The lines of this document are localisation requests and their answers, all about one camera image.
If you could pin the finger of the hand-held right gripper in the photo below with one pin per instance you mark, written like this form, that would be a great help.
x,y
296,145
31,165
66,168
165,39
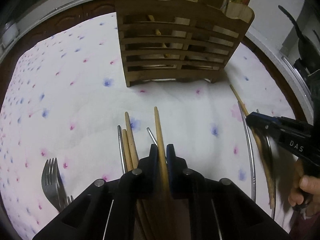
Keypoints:
x,y
265,130
267,119

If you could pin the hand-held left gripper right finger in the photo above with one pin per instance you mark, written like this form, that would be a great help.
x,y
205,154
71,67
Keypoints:
x,y
171,160

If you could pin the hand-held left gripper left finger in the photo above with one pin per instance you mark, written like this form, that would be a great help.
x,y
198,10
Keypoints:
x,y
153,155

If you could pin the wooden and metal chopsticks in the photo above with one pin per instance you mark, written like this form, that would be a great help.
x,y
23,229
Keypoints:
x,y
238,100

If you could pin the wooden slatted utensil holder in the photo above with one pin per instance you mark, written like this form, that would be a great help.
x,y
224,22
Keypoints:
x,y
140,5

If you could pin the person's right hand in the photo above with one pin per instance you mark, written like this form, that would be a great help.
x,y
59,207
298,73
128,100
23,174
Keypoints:
x,y
310,185

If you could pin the metal fork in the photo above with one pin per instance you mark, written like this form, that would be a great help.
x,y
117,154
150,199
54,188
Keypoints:
x,y
70,200
51,180

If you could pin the floral white tablecloth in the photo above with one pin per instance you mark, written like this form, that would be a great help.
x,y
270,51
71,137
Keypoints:
x,y
75,92

